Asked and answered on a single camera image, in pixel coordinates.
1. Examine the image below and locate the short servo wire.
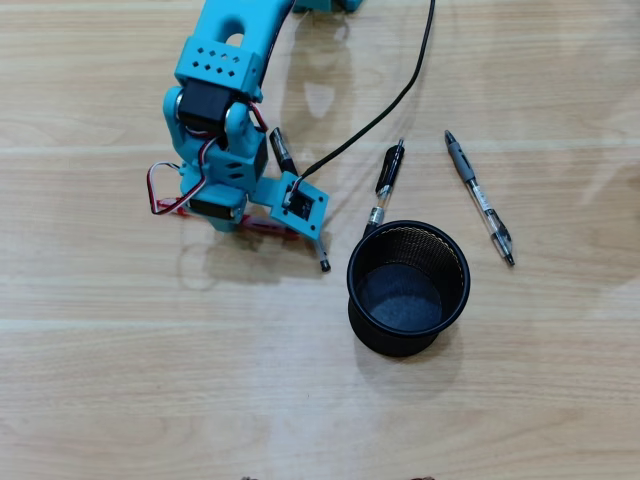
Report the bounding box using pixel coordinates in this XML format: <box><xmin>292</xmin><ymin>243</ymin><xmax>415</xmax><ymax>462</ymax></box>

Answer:
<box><xmin>248</xmin><ymin>101</ymin><xmax>270</xmax><ymax>135</ymax></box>

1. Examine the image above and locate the long looped servo wire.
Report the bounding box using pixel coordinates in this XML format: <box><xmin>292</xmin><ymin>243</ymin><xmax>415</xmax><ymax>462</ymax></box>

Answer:
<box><xmin>146</xmin><ymin>142</ymin><xmax>214</xmax><ymax>216</ymax></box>

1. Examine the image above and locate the grey grip retractable pen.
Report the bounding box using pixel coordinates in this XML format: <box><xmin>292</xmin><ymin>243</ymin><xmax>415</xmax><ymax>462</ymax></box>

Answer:
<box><xmin>443</xmin><ymin>129</ymin><xmax>516</xmax><ymax>268</ymax></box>

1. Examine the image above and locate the teal gripper with servo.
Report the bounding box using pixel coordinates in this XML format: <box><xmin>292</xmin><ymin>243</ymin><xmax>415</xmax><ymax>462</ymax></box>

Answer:
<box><xmin>178</xmin><ymin>135</ymin><xmax>270</xmax><ymax>235</ymax></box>

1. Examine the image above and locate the red gel pen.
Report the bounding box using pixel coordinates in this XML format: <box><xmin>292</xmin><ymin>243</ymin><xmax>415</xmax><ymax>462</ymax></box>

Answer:
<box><xmin>158</xmin><ymin>198</ymin><xmax>302</xmax><ymax>242</ymax></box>

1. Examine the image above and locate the black mesh pen holder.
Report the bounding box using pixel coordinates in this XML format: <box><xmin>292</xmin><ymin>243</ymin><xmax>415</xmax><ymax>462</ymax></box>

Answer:
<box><xmin>346</xmin><ymin>219</ymin><xmax>472</xmax><ymax>359</ymax></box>

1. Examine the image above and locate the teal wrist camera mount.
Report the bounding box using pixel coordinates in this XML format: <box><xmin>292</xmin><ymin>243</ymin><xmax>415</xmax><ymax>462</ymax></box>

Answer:
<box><xmin>249</xmin><ymin>171</ymin><xmax>331</xmax><ymax>240</ymax></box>

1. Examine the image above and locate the black camera cable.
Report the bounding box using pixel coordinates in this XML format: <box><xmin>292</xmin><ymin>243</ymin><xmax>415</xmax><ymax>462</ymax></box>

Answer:
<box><xmin>297</xmin><ymin>0</ymin><xmax>437</xmax><ymax>182</ymax></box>

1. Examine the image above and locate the black retractable pen silver label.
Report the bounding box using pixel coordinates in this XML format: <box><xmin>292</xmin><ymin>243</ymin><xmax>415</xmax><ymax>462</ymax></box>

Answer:
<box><xmin>362</xmin><ymin>138</ymin><xmax>406</xmax><ymax>242</ymax></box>

